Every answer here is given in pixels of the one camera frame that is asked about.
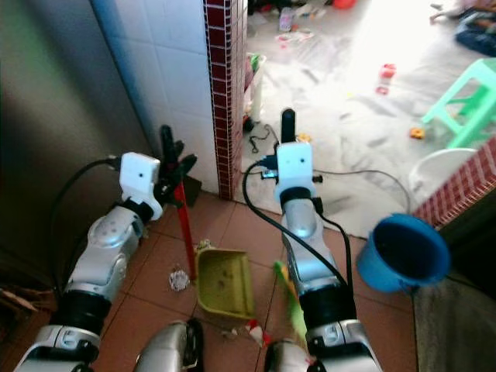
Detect silver robot leg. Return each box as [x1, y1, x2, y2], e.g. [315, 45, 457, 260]
[263, 337, 319, 372]
[135, 317, 207, 372]

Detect dark blue clothing pile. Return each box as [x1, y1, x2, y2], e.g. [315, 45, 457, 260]
[455, 11, 496, 58]

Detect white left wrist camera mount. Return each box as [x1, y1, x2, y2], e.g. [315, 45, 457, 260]
[119, 153, 164, 220]

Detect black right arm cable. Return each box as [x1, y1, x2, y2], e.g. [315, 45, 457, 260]
[242, 160, 354, 293]

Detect brown cardboard scraps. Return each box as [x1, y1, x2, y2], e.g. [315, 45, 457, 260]
[0, 281, 64, 328]

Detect white plastic basin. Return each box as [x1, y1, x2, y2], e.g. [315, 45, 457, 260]
[408, 147, 478, 200]

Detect red tiled ledge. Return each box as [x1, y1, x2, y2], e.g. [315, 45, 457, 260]
[412, 139, 496, 230]

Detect red and white wrapper litter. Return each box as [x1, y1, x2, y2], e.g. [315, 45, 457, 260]
[246, 319, 273, 348]

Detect grey metal door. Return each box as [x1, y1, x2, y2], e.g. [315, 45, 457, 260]
[0, 0, 160, 289]

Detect green plastic stool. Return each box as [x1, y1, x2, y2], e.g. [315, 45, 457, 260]
[421, 59, 496, 150]

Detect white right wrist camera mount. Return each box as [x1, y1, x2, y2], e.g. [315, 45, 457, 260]
[274, 142, 317, 205]

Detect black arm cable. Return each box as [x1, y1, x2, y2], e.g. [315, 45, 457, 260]
[242, 160, 354, 293]
[48, 157, 123, 281]

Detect silver left robot leg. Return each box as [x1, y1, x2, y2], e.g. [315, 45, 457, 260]
[135, 317, 207, 372]

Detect red tiled pillar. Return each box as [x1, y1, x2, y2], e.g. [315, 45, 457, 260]
[202, 0, 250, 202]

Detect thin black floor cord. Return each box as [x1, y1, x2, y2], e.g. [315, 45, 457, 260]
[244, 116, 280, 155]

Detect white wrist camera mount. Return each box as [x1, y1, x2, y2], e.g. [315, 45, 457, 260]
[274, 142, 317, 205]
[119, 153, 164, 220]

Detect small pink bottle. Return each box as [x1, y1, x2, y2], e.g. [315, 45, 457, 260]
[278, 7, 296, 33]

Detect silver right robot leg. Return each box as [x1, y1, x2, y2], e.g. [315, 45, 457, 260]
[263, 337, 319, 372]

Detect grey floor mat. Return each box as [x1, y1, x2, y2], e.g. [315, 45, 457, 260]
[412, 277, 496, 372]

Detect crumpled silver paper litter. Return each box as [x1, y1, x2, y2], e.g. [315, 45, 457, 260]
[168, 267, 193, 294]

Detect blue plastic bucket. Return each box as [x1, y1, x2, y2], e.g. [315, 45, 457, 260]
[356, 214, 453, 294]

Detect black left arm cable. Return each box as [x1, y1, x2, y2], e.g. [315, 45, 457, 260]
[48, 157, 123, 281]

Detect yellow-green dustpan with red handle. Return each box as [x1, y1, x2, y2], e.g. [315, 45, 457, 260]
[174, 182, 256, 321]

